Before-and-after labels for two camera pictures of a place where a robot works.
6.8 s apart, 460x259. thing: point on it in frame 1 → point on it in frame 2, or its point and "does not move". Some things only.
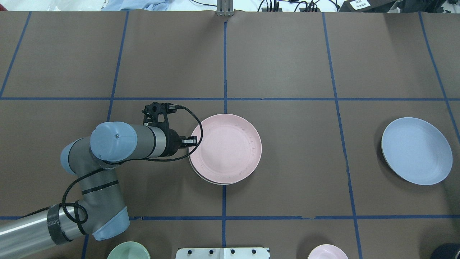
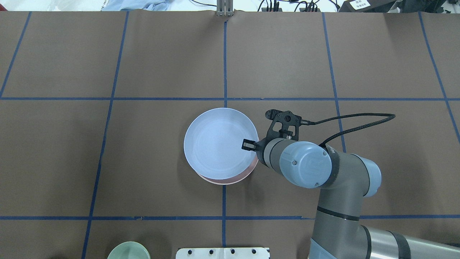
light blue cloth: [127, 5] does not move
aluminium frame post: [224, 8] does not move
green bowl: [129, 250] does not move
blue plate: [416, 151] → [213, 142]
